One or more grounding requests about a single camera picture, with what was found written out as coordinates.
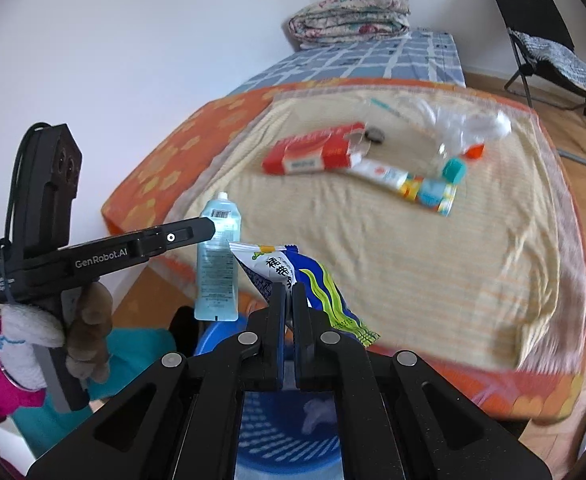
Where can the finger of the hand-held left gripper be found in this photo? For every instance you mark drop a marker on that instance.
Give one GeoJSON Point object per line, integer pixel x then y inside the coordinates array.
{"type": "Point", "coordinates": [183, 234]}

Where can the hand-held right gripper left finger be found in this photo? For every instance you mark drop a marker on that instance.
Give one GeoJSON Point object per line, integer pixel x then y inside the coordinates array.
{"type": "Point", "coordinates": [283, 310]}

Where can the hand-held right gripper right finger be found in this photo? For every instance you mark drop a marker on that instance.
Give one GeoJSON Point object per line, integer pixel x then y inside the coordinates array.
{"type": "Point", "coordinates": [298, 310]}

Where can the blue white snack packet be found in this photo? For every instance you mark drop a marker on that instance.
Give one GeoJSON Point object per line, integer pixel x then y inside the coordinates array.
{"type": "Point", "coordinates": [318, 285]}

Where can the clear blue liquid bottle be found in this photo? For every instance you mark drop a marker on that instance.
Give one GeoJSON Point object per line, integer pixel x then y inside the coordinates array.
{"type": "Point", "coordinates": [216, 280]}

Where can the blue plastic basket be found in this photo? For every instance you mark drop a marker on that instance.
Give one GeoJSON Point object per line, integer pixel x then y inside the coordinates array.
{"type": "Point", "coordinates": [273, 430]}

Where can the red white carton box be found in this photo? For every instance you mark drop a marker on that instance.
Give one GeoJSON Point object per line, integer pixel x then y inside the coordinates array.
{"type": "Point", "coordinates": [303, 151]}

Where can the colourful toothpaste tube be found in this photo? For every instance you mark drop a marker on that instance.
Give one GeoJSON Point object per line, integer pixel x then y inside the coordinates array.
{"type": "Point", "coordinates": [398, 180]}

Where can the teal bottle cap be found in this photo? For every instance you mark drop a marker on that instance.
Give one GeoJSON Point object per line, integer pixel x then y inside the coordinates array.
{"type": "Point", "coordinates": [454, 170]}

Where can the person's left hand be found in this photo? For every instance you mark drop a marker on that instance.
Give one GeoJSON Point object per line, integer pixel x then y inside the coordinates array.
{"type": "Point", "coordinates": [93, 320]}

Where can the orange patterned bedsheet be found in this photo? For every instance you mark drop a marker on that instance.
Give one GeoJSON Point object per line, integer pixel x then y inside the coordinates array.
{"type": "Point", "coordinates": [173, 160]}

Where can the striped yellow blanket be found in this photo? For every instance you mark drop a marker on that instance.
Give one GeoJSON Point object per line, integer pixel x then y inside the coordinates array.
{"type": "Point", "coordinates": [373, 260]}

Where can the teal cloth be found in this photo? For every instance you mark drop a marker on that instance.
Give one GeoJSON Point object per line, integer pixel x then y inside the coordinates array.
{"type": "Point", "coordinates": [128, 350]}

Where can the dark round lid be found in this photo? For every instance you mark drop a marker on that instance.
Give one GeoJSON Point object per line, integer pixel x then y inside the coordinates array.
{"type": "Point", "coordinates": [375, 135]}

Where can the thin teal-tipped stick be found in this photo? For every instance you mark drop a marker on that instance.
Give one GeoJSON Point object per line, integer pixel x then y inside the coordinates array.
{"type": "Point", "coordinates": [388, 109]}

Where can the blue checked bedsheet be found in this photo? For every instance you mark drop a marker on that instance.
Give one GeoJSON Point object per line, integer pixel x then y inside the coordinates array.
{"type": "Point", "coordinates": [353, 60]}

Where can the folded floral quilt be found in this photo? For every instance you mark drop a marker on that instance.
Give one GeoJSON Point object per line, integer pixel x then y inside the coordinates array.
{"type": "Point", "coordinates": [348, 15]}

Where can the patterned grey chair cushion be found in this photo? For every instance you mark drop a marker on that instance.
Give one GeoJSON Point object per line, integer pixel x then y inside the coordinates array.
{"type": "Point", "coordinates": [558, 60]}

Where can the black folding chair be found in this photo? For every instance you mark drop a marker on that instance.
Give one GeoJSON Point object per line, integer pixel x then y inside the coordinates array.
{"type": "Point", "coordinates": [528, 10]}

